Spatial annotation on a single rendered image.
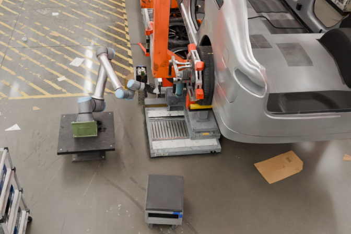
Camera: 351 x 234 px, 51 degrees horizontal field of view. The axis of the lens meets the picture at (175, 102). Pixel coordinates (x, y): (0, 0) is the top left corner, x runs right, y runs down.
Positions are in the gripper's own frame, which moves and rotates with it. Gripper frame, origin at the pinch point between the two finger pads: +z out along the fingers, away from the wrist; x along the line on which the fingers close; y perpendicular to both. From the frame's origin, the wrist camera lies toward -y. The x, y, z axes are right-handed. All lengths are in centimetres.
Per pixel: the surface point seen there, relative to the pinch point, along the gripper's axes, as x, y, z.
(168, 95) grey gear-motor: 29.1, -17.6, 30.4
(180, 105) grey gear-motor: 42, -36, 61
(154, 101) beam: 53, -47, 31
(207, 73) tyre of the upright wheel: -22, 53, 25
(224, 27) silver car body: -33, 108, 5
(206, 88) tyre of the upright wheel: -29, 40, 30
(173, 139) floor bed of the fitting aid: -14, -49, 42
